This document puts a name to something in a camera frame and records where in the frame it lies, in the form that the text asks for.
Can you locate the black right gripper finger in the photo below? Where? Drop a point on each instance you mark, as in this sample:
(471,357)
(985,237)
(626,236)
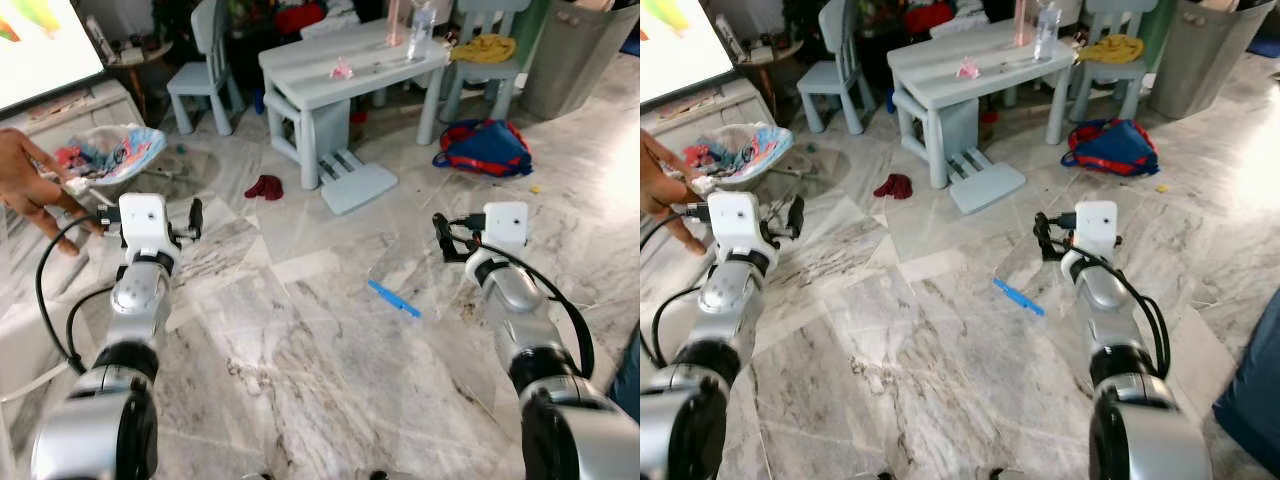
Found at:
(1041,235)
(442,235)

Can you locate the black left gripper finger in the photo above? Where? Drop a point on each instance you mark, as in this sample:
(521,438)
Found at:
(196,218)
(796,216)

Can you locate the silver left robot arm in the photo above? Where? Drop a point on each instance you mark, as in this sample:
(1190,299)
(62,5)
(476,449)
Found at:
(720,300)
(135,300)

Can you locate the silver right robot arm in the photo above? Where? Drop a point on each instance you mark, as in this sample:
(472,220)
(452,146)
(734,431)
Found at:
(1110,310)
(520,320)

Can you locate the bare person hand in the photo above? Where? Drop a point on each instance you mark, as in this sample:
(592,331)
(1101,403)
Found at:
(25,175)
(660,185)

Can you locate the blue plastic stick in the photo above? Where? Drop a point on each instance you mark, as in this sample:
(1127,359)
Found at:
(1018,297)
(393,298)

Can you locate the dark red cloth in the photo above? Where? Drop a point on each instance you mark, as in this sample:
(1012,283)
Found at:
(894,187)
(265,188)

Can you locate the blue and red backpack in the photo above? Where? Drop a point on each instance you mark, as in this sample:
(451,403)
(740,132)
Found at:
(1112,150)
(485,150)

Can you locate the white television stand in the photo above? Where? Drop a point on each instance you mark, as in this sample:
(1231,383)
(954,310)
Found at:
(90,105)
(720,100)

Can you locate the pale blue child chair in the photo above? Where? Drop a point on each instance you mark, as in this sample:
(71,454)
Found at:
(1118,80)
(835,75)
(490,80)
(205,75)

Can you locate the round dark side table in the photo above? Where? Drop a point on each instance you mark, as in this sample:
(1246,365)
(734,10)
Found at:
(140,52)
(765,50)

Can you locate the small pink toy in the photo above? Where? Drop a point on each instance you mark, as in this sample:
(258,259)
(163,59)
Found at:
(968,70)
(342,70)

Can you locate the yellow cloth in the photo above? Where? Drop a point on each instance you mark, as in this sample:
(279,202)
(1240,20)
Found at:
(1112,48)
(485,48)

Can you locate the pale blue child table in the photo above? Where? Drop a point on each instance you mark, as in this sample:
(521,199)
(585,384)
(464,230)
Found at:
(340,50)
(970,48)

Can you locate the clear plastic bottle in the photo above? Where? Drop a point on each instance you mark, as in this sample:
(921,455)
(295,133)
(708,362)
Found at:
(1048,35)
(421,35)

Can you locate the dark blue trouser leg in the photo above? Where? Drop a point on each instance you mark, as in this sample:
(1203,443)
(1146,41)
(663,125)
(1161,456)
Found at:
(628,380)
(1255,390)

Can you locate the flat television screen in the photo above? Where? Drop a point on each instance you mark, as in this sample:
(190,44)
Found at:
(680,40)
(45,45)

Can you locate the grey fabric storage bin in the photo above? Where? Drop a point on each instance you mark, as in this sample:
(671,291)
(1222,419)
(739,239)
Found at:
(575,60)
(1205,60)

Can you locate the tall pink tube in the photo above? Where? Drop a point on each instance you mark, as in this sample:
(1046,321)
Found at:
(1023,22)
(394,22)

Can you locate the red bag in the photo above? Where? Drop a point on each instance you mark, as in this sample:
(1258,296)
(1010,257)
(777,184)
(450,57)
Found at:
(300,18)
(930,18)

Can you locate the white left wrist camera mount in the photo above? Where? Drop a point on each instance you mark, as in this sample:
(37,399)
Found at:
(740,222)
(148,222)

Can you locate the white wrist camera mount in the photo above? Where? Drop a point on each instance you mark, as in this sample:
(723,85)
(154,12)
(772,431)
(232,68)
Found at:
(148,222)
(740,222)
(1097,226)
(506,228)

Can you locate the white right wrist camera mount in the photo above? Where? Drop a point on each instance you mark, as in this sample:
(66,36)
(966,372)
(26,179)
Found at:
(506,228)
(1097,226)

